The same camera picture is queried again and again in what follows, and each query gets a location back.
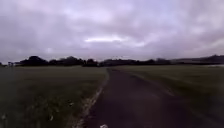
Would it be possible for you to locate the row of dark trees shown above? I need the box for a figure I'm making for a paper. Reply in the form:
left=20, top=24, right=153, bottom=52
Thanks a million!
left=0, top=54, right=224, bottom=68

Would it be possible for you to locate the dark asphalt path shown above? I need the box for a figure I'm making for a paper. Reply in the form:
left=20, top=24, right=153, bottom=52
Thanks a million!
left=83, top=67, right=224, bottom=128

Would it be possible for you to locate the pale path edge strip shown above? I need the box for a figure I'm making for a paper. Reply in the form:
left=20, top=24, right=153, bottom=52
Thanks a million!
left=71, top=69, right=111, bottom=128

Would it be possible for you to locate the green grass field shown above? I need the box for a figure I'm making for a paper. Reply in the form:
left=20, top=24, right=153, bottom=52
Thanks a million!
left=0, top=65, right=109, bottom=128
left=114, top=64, right=224, bottom=123

